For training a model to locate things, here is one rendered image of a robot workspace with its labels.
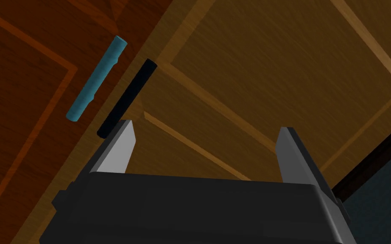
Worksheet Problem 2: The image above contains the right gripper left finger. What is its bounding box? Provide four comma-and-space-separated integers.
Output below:
89, 119, 137, 175

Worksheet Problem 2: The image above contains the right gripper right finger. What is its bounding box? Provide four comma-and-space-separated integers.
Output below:
275, 127, 333, 192

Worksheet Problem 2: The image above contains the light brown cupboard door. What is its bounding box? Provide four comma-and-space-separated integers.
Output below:
11, 0, 391, 244

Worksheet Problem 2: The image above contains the reddish brown cupboard door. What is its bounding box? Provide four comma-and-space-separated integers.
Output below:
0, 0, 173, 244

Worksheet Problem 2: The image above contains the black bar handle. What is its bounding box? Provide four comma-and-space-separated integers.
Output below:
97, 58, 158, 139

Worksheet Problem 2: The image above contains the teal bar handle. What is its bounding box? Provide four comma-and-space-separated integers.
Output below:
66, 35, 128, 122

